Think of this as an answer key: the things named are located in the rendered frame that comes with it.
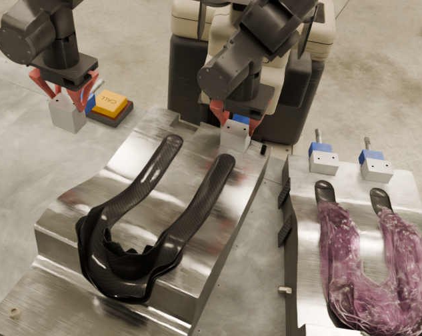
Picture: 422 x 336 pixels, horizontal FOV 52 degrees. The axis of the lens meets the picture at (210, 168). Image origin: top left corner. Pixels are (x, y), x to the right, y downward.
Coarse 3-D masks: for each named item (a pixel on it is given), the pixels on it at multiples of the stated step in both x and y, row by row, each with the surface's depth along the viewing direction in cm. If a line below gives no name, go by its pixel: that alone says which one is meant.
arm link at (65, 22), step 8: (64, 8) 63; (56, 16) 63; (64, 16) 63; (72, 16) 65; (56, 24) 63; (64, 24) 64; (72, 24) 66; (56, 32) 64; (64, 32) 65; (72, 32) 66; (64, 40) 67
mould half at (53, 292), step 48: (144, 144) 82; (192, 144) 83; (96, 192) 70; (192, 192) 75; (240, 192) 76; (48, 240) 63; (144, 240) 62; (192, 240) 64; (48, 288) 63; (192, 288) 58
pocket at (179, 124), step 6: (180, 114) 88; (174, 120) 87; (180, 120) 89; (174, 126) 88; (180, 126) 90; (186, 126) 89; (192, 126) 88; (198, 126) 88; (186, 132) 89; (192, 132) 89
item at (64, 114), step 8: (96, 88) 84; (56, 96) 77; (64, 96) 78; (48, 104) 76; (56, 104) 76; (64, 104) 76; (72, 104) 76; (88, 104) 80; (56, 112) 77; (64, 112) 76; (72, 112) 75; (88, 112) 81; (56, 120) 78; (64, 120) 77; (72, 120) 76; (80, 120) 79; (64, 128) 79; (72, 128) 78; (80, 128) 80
